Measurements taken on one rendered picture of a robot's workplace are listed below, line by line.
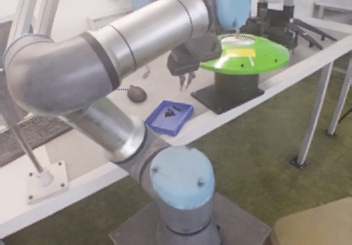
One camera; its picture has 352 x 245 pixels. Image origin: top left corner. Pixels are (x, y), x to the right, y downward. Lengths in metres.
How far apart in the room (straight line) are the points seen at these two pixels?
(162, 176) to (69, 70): 0.19
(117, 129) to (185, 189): 0.13
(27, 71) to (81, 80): 0.05
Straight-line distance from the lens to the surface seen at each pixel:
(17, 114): 0.48
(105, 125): 0.33
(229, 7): 0.27
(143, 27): 0.22
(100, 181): 0.56
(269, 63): 0.63
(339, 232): 0.86
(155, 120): 0.67
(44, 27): 0.51
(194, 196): 0.32
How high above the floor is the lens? 1.30
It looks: 34 degrees down
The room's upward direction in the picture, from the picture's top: 6 degrees counter-clockwise
